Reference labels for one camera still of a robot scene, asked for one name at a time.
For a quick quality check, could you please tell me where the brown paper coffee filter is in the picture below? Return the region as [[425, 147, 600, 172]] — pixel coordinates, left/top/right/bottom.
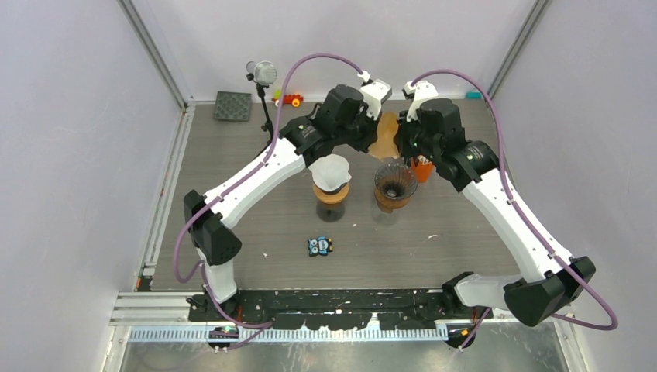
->
[[368, 112, 401, 160]]

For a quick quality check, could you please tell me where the grey glass dripper cone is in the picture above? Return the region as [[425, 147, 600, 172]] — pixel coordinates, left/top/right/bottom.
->
[[374, 163, 418, 201]]

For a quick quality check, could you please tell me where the white paper coffee filter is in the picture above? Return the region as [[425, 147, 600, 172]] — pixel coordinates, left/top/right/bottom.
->
[[308, 154, 352, 192]]

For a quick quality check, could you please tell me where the light wooden dripper ring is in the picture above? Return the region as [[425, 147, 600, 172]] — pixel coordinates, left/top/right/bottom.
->
[[311, 181, 352, 205]]

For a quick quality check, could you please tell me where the dark walnut dripper ring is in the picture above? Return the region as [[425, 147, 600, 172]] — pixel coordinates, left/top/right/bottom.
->
[[373, 184, 411, 214]]

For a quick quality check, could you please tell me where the smoky glass carafe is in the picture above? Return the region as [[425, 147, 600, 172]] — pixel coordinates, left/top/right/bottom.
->
[[316, 201, 346, 222]]

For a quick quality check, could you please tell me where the silver microphone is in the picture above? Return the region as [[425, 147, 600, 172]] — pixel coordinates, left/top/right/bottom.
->
[[246, 60, 277, 142]]

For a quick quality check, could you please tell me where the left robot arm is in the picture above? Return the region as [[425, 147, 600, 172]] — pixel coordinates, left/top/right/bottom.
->
[[183, 81, 390, 321]]

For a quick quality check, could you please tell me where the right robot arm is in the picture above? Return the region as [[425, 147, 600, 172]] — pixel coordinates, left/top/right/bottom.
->
[[394, 98, 596, 327]]

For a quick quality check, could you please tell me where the orange coffee filter box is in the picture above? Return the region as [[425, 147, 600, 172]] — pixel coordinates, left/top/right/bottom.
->
[[411, 155, 435, 183]]

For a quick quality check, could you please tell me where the colourful toy car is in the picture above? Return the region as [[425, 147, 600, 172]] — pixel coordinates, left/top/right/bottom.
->
[[272, 89, 304, 108]]

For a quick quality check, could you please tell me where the blue owl figure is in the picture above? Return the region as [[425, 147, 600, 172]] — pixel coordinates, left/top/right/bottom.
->
[[308, 236, 334, 257]]

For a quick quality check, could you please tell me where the dark perforated square tray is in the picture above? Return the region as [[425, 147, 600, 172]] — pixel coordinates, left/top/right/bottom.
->
[[212, 91, 252, 122]]

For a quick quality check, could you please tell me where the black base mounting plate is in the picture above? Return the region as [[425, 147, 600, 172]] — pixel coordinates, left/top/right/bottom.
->
[[186, 288, 493, 331]]

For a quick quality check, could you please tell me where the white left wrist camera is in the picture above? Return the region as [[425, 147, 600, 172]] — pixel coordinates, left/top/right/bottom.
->
[[358, 71, 392, 119]]

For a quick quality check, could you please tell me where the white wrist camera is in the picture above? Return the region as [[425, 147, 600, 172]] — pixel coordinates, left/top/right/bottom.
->
[[402, 80, 439, 122], [358, 71, 392, 119]]

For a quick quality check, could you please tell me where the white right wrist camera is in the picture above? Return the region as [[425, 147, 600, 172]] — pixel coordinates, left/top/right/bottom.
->
[[402, 80, 439, 122]]

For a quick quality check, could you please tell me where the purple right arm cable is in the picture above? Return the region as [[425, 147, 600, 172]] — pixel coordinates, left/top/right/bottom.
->
[[409, 69, 620, 350]]

